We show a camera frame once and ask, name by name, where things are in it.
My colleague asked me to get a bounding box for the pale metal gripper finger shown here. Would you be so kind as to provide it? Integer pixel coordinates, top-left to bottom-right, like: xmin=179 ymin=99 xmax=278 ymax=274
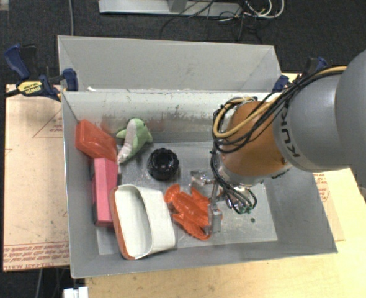
xmin=215 ymin=209 xmax=224 ymax=234
xmin=207 ymin=201 xmax=217 ymax=228

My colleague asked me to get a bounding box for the orange toy lobster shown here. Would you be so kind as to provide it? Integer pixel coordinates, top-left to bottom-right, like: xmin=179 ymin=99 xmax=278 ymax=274
xmin=164 ymin=183 xmax=214 ymax=242

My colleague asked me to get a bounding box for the clear glass thing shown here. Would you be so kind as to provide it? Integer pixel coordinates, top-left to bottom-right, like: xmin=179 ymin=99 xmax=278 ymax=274
xmin=190 ymin=169 xmax=215 ymax=188

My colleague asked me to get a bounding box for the white and orange cup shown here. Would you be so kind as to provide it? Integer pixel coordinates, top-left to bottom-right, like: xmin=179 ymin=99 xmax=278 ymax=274
xmin=109 ymin=183 xmax=177 ymax=261

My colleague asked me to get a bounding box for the green and white toy dolphin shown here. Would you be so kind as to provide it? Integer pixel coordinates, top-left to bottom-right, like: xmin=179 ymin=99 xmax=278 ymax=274
xmin=115 ymin=117 xmax=154 ymax=165

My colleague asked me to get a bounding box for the pink flat block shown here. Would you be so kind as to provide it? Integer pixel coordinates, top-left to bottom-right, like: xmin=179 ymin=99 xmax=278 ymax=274
xmin=91 ymin=157 xmax=120 ymax=228

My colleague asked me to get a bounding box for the grey metal bin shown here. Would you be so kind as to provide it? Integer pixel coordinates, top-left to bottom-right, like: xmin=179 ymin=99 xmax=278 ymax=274
xmin=57 ymin=35 xmax=339 ymax=279

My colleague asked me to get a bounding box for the orange plastic box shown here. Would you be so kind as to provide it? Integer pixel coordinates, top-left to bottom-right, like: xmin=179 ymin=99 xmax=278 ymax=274
xmin=74 ymin=119 xmax=119 ymax=163

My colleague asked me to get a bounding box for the brown cardboard board red print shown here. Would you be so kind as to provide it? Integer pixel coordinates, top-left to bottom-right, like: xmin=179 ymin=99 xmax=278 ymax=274
xmin=2 ymin=84 xmax=346 ymax=273

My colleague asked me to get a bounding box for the black ribbed ring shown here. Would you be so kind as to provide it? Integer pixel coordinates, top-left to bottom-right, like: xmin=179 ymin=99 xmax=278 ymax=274
xmin=146 ymin=147 xmax=181 ymax=181

